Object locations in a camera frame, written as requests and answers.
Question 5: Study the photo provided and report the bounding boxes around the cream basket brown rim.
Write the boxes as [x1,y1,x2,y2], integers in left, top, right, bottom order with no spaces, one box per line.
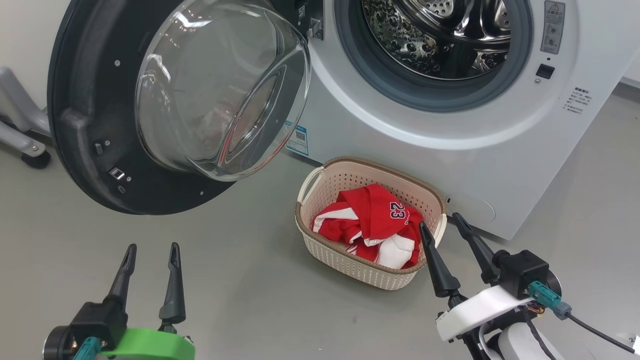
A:
[294,156,448,292]

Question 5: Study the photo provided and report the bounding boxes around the grey warning sticker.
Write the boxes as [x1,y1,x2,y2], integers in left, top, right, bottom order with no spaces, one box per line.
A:
[540,0,567,55]

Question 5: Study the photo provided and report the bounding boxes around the grey rubber door gasket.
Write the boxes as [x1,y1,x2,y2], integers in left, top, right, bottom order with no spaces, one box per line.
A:
[334,0,535,114]

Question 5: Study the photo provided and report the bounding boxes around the round white filter cover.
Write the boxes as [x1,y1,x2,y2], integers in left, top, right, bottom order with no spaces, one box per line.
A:
[446,194,496,225]

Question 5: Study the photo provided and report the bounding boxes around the red white striped shorts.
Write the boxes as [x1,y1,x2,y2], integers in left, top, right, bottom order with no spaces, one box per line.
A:
[311,207,419,270]

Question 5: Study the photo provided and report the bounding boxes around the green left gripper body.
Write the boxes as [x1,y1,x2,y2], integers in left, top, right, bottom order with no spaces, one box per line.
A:
[96,324,196,360]

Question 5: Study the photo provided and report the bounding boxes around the grey metal leg with caster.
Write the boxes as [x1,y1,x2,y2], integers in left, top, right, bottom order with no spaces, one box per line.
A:
[0,66,53,170]

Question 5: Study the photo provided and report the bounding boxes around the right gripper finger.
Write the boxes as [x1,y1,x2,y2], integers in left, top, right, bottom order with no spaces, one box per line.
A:
[418,221,462,300]
[451,212,501,286]

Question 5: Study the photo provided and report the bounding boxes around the blue energy label sticker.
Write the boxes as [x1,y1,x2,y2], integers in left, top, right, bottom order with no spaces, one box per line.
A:
[285,121,310,157]

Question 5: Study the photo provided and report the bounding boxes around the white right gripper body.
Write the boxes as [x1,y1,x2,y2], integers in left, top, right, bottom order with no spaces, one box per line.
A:
[435,285,535,345]

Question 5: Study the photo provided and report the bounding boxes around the white washing machine body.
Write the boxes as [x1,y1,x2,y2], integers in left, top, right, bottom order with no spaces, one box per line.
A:
[282,0,640,241]

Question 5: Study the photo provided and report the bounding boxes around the steel washer drum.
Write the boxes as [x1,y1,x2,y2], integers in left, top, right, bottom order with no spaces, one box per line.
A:
[361,0,514,81]

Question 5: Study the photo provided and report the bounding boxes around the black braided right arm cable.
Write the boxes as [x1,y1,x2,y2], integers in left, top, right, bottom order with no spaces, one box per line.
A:
[522,309,553,360]

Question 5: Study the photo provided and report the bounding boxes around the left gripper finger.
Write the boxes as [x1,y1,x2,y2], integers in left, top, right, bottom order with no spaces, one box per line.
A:
[103,243,138,309]
[158,242,187,326]

